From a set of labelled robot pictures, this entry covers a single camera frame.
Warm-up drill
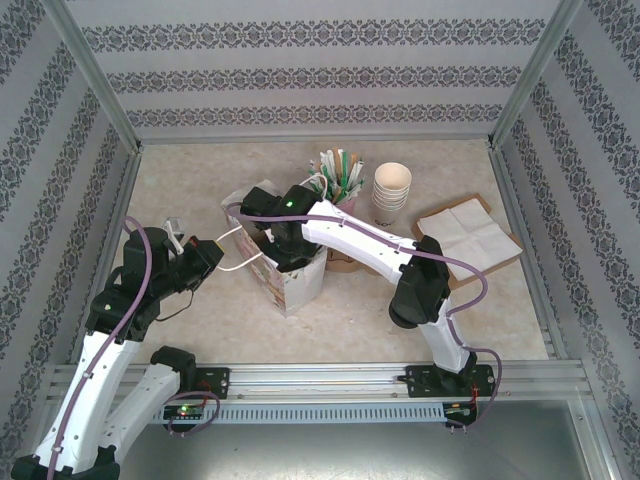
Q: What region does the cartoon animal print gift bag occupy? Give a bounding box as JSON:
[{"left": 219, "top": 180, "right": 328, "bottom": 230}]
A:
[{"left": 218, "top": 172, "right": 330, "bottom": 319}]

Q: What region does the black plastic cup lid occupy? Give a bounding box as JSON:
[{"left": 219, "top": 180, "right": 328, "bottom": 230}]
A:
[{"left": 388, "top": 302, "right": 426, "bottom": 332}]

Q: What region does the white paper napkin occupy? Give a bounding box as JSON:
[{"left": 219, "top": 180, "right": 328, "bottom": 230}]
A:
[
  {"left": 446, "top": 259, "right": 484, "bottom": 285},
  {"left": 417, "top": 198, "right": 524, "bottom": 281}
]

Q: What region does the aluminium frame rail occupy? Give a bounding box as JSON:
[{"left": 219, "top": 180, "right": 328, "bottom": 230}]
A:
[
  {"left": 487, "top": 144, "right": 570, "bottom": 359},
  {"left": 137, "top": 135, "right": 494, "bottom": 148},
  {"left": 73, "top": 147, "right": 145, "bottom": 372}
]

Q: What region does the thin black camera cable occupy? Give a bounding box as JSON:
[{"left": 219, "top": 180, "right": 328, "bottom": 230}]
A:
[{"left": 153, "top": 286, "right": 197, "bottom": 322}]

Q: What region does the wide aluminium base rail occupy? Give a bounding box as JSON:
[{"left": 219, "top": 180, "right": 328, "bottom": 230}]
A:
[{"left": 52, "top": 362, "right": 586, "bottom": 402}]

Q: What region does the short purple cable loop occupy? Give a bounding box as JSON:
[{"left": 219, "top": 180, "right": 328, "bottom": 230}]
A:
[{"left": 168, "top": 391, "right": 220, "bottom": 435}]

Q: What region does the white slotted cable duct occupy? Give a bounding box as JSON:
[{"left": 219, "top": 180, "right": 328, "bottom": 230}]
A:
[{"left": 149, "top": 402, "right": 450, "bottom": 425}]

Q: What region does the aluminium frame post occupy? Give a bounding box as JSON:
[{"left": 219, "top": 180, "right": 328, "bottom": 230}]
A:
[
  {"left": 485, "top": 0, "right": 585, "bottom": 150},
  {"left": 42, "top": 0, "right": 144, "bottom": 152}
]

